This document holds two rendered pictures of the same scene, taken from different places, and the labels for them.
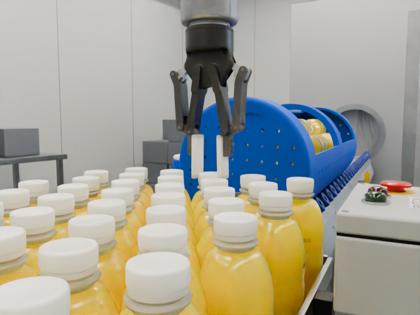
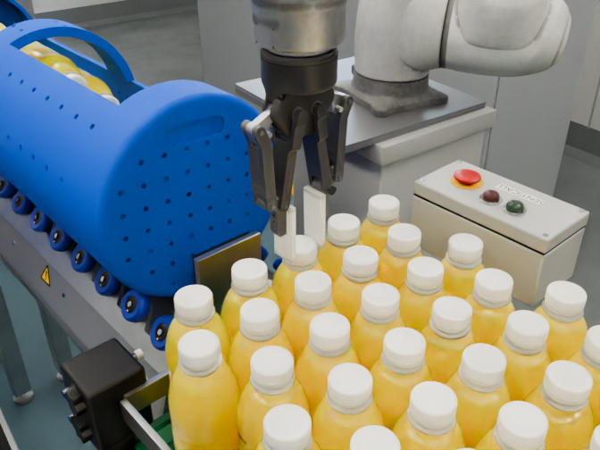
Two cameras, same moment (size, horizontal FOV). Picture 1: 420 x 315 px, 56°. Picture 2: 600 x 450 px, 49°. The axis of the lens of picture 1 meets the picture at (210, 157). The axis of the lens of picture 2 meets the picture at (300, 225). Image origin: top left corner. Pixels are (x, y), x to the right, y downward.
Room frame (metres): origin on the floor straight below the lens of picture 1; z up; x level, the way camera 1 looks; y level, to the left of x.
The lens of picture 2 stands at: (0.39, 0.58, 1.52)
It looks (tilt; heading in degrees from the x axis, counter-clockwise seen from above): 32 degrees down; 292
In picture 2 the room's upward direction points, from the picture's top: straight up
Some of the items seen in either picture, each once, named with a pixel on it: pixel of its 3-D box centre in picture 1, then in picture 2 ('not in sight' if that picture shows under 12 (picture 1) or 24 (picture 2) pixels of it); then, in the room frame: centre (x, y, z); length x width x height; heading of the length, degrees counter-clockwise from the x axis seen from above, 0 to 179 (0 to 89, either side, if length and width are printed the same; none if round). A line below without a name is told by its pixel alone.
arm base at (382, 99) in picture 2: not in sight; (384, 79); (0.74, -0.73, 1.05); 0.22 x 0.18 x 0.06; 142
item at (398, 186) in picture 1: (395, 186); (467, 178); (0.49, -0.23, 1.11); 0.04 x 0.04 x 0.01
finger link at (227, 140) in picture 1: (233, 140); (326, 191); (0.62, -0.04, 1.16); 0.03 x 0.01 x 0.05; 64
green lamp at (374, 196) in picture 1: (375, 197); (515, 205); (0.42, -0.18, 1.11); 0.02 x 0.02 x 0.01
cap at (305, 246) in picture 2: (210, 179); (300, 250); (0.63, 0.00, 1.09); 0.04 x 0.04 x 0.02
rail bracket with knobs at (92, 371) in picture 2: not in sight; (112, 396); (0.80, 0.16, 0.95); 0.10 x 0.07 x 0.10; 64
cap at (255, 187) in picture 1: (262, 190); (404, 237); (0.53, -0.07, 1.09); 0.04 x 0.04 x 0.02
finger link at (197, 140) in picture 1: (197, 155); (285, 230); (0.64, 0.02, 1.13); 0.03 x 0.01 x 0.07; 154
